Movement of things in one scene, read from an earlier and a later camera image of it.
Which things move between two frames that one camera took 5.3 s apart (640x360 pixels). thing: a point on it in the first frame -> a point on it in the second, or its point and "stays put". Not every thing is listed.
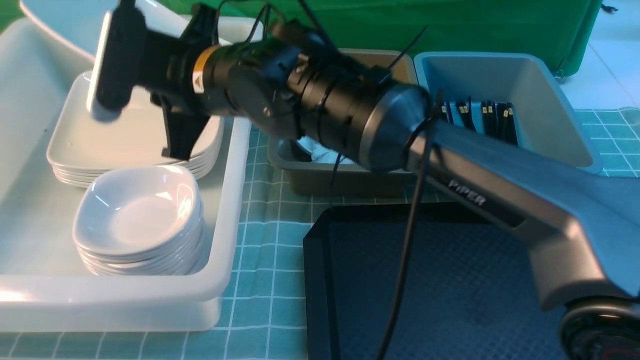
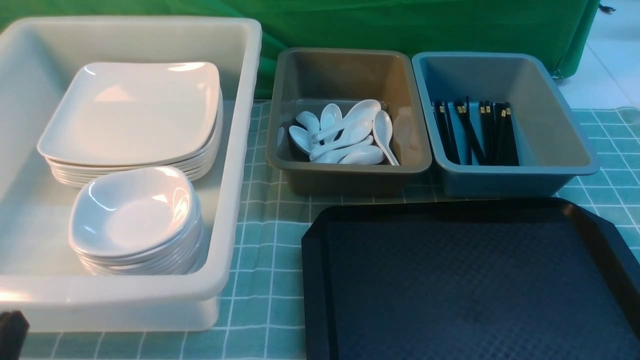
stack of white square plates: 82,150 stays put
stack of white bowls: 145,221 stays put
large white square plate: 78,25 -> 131,111
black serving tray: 470,288 stays put
